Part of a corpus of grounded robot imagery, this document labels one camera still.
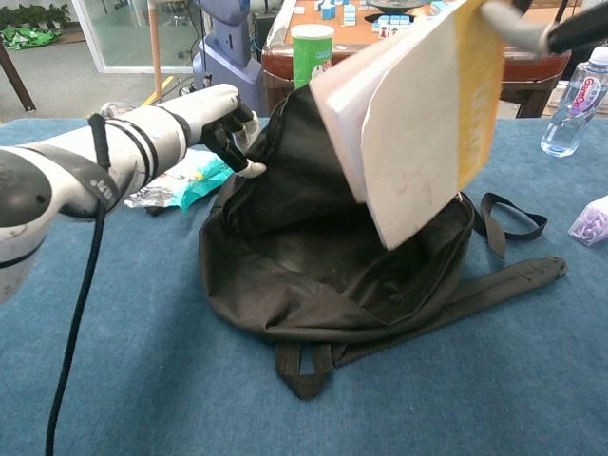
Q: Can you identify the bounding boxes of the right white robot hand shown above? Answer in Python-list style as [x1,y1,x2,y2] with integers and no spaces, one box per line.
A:
[482,0,608,55]

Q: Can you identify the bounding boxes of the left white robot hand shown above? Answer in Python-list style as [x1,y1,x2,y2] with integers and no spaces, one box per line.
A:
[187,84,268,179]

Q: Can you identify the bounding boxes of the white and yellow book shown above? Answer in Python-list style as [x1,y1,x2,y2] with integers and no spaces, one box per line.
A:
[308,0,507,252]

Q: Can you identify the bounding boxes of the black backpack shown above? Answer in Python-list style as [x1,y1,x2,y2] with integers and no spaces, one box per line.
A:
[198,85,569,401]

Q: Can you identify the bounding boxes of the teal white snack bag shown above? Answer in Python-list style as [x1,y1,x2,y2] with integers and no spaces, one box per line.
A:
[123,146,235,214]

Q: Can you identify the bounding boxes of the brown mahjong table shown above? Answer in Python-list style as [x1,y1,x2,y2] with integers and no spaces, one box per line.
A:
[260,0,572,120]

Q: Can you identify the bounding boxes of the wooden pole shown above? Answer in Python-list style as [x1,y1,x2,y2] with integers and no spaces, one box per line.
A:
[147,0,165,98]

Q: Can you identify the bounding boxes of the clear water bottle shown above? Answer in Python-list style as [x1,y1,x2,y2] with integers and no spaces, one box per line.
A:
[541,46,608,159]

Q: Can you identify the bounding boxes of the green chips can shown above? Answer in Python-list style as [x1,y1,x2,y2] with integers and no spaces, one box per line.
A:
[290,23,335,91]

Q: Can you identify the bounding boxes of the mahjong tiles set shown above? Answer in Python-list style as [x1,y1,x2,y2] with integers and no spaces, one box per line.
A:
[293,0,450,38]

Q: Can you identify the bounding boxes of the clear box purple contents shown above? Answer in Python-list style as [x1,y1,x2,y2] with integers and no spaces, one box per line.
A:
[567,193,608,247]

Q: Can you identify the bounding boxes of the green potted plants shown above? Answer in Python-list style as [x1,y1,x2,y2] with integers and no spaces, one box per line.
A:
[0,3,72,30]

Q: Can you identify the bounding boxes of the blue felt table cover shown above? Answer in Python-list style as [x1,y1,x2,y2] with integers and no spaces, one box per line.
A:
[0,113,608,456]

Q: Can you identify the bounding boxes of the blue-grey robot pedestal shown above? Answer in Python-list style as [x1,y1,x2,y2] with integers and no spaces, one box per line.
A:
[192,0,267,116]

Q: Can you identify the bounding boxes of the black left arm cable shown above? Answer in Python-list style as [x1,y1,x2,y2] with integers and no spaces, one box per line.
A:
[45,112,113,456]

